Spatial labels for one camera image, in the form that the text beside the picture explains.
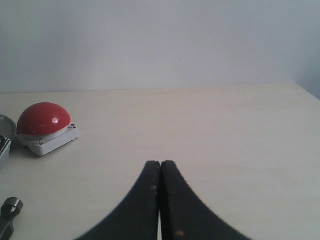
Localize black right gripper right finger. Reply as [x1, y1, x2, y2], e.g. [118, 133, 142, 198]
[161, 160, 248, 240]

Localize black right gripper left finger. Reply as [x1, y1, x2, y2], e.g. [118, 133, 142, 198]
[79, 161, 160, 240]

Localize yellow black claw hammer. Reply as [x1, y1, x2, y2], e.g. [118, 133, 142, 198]
[0, 197, 24, 240]

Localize red dome push button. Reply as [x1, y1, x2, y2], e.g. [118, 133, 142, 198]
[16, 102, 80, 157]

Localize round stainless steel plate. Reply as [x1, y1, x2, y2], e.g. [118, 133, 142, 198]
[0, 114, 18, 173]

